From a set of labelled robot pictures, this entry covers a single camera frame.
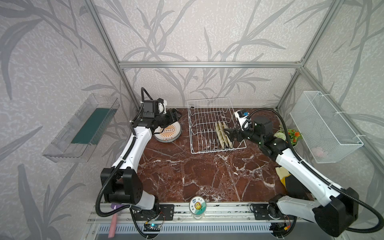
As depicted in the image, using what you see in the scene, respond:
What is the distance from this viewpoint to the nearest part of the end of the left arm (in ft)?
1.93

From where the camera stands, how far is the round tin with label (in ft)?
2.23

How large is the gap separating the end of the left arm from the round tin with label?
1.29 feet
